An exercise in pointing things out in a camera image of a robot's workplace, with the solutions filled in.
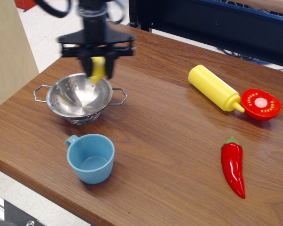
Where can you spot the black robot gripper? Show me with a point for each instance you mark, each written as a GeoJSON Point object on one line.
{"type": "Point", "coordinates": [97, 40]}

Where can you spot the yellow toy banana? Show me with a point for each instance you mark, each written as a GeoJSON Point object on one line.
{"type": "Point", "coordinates": [98, 69]}

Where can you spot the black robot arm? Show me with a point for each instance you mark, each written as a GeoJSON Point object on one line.
{"type": "Point", "coordinates": [93, 11]}

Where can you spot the stainless steel colander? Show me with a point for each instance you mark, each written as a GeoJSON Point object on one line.
{"type": "Point", "coordinates": [77, 99]}

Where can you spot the light plywood panel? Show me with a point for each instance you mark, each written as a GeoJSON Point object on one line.
{"type": "Point", "coordinates": [17, 63]}

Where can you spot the red plastic crate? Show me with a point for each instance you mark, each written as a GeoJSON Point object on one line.
{"type": "Point", "coordinates": [25, 4]}

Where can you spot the light blue plastic cup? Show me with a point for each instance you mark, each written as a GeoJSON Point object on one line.
{"type": "Point", "coordinates": [91, 157]}

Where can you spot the yellow mustard squeeze bottle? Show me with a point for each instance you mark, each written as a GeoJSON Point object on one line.
{"type": "Point", "coordinates": [215, 89]}

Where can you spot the red toy chili pepper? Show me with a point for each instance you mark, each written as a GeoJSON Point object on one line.
{"type": "Point", "coordinates": [231, 161]}

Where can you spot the red toy tomato half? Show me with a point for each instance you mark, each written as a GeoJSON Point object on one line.
{"type": "Point", "coordinates": [260, 105]}

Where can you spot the black metal frame rail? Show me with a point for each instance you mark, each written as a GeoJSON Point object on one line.
{"type": "Point", "coordinates": [231, 26]}

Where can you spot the aluminium and black mount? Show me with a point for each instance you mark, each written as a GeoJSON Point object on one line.
{"type": "Point", "coordinates": [11, 215]}

